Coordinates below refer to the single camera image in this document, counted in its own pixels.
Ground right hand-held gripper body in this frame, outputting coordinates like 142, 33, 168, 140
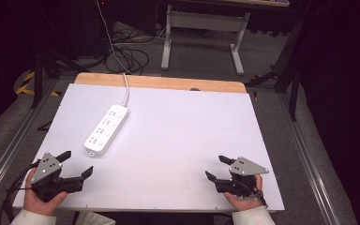
215, 156, 270, 198

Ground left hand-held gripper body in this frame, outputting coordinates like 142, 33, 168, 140
30, 152, 85, 203

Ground person's left hand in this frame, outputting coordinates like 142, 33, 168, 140
22, 168, 68, 217

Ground person's right hand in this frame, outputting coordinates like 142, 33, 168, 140
223, 173, 265, 212

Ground person's white clothing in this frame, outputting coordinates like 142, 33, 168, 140
74, 210, 116, 225

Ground white power strip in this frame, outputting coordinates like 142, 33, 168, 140
83, 104, 131, 158

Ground yellow black floor tape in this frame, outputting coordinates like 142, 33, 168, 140
14, 70, 62, 98

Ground black metal stand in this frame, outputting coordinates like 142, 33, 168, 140
245, 17, 306, 122

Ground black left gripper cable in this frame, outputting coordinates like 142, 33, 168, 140
0, 158, 41, 225

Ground aluminium floor rail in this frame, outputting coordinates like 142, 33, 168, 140
0, 78, 60, 203
276, 93, 341, 225

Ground white power strip cable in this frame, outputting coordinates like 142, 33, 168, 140
95, 0, 130, 107

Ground black cables on floor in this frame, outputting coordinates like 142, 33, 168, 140
105, 29, 170, 75

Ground white metal desk frame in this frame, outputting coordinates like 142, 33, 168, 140
160, 4, 251, 76

